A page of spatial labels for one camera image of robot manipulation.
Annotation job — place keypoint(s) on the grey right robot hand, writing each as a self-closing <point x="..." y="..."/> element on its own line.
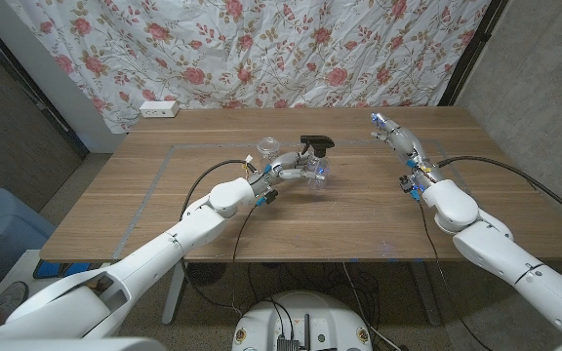
<point x="405" y="141"/>

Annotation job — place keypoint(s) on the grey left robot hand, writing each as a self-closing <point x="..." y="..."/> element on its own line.
<point x="286" y="163"/>

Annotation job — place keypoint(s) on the clear plastic spray bottle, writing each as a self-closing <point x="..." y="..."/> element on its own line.
<point x="317" y="183"/>

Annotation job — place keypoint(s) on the black trigger sprayer head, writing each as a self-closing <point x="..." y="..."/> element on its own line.
<point x="317" y="143"/>

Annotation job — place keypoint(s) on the white robot shoulder housing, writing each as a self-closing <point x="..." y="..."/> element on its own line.
<point x="66" y="345"/>

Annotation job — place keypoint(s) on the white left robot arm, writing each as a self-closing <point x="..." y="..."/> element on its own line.
<point x="183" y="234"/>

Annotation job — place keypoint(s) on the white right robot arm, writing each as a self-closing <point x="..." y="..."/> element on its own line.
<point x="495" y="248"/>

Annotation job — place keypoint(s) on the clear glass cup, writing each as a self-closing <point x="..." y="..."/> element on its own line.
<point x="267" y="146"/>

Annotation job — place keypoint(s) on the black backdrop stand pole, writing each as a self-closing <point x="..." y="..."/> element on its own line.
<point x="27" y="85"/>
<point x="473" y="51"/>

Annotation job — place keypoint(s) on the floral print backdrop cloth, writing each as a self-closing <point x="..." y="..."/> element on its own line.
<point x="261" y="49"/>

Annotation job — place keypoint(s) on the black floor fan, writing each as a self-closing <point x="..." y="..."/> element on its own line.
<point x="205" y="274"/>

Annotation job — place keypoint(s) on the white power strip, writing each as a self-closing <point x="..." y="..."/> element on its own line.
<point x="159" y="109"/>

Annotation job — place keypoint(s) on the white robot torso base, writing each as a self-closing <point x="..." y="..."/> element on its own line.
<point x="305" y="317"/>

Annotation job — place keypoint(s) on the grey table leg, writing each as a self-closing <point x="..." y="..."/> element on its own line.
<point x="427" y="297"/>

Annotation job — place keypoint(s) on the white table leg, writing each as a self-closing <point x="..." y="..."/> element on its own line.
<point x="173" y="297"/>

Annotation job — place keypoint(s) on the blue floor pad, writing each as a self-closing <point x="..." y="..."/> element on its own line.
<point x="61" y="269"/>

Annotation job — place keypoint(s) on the blue plastic bin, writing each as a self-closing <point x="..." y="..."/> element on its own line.
<point x="3" y="229"/>

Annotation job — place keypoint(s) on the grey shoe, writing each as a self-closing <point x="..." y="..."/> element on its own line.
<point x="12" y="297"/>

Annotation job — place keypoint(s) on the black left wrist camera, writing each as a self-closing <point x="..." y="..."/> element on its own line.
<point x="268" y="196"/>

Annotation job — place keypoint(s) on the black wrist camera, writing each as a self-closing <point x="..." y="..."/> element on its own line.
<point x="268" y="196"/>
<point x="407" y="184"/>

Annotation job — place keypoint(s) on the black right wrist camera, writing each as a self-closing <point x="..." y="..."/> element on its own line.
<point x="407" y="184"/>

